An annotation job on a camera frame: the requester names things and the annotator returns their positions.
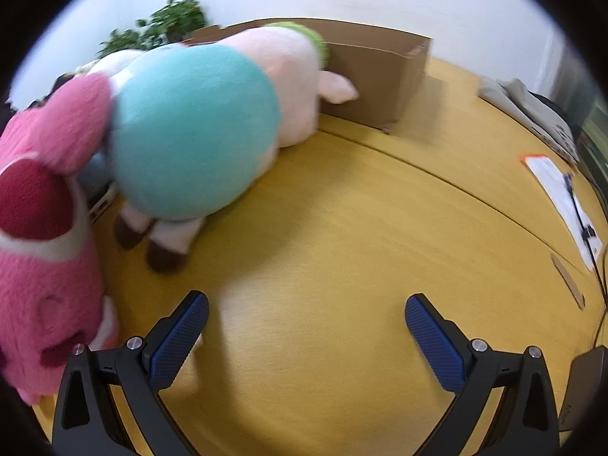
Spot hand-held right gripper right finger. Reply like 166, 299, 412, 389
405, 293, 561, 456

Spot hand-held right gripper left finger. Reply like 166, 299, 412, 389
51, 290, 211, 456

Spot pink plush bear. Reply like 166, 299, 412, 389
0, 72, 119, 407

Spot pig plush with teal body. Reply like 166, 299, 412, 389
105, 20, 359, 274

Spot white plush toy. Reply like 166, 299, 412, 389
88, 50, 148, 77

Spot cardboard box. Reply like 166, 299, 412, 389
183, 18, 434, 135

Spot small cardboard strip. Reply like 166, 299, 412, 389
550, 253, 587, 309

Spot dark grey flat device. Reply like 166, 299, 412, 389
558, 347, 608, 433

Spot white paper sheet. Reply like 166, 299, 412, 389
519, 153, 605, 272

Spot green potted plant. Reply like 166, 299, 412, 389
97, 0, 212, 58

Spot grey cloth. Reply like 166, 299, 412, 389
477, 76, 583, 165

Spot black cloth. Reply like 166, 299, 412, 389
529, 91, 575, 127

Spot black cable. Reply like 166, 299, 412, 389
563, 173, 608, 347

